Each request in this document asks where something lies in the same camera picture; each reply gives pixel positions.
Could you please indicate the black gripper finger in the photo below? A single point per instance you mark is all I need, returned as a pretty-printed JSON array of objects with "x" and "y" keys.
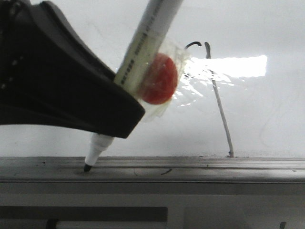
[{"x": 48, "y": 76}]

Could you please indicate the red round magnet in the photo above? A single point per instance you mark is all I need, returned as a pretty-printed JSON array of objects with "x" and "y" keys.
[{"x": 161, "y": 80}]

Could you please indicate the white whiteboard marker pen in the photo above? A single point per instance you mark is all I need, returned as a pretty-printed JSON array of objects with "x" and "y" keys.
[{"x": 147, "y": 42}]

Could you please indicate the white whiteboard surface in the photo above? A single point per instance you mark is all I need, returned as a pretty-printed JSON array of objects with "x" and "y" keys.
[{"x": 258, "y": 47}]

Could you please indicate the grey metal whiteboard frame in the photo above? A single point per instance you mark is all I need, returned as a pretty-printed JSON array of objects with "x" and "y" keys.
[{"x": 153, "y": 169}]

